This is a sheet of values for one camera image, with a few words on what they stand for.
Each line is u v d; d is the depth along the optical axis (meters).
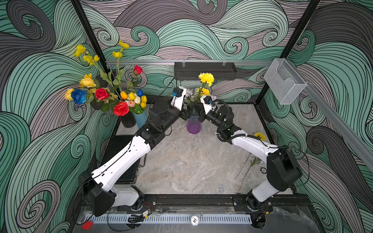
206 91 0.78
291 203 0.74
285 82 0.76
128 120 1.01
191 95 0.83
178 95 0.52
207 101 0.64
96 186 0.38
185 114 0.58
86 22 0.76
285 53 0.88
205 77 0.61
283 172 0.44
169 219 0.67
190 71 0.95
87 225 0.66
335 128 0.59
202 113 0.69
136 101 0.75
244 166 0.86
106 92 0.66
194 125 0.95
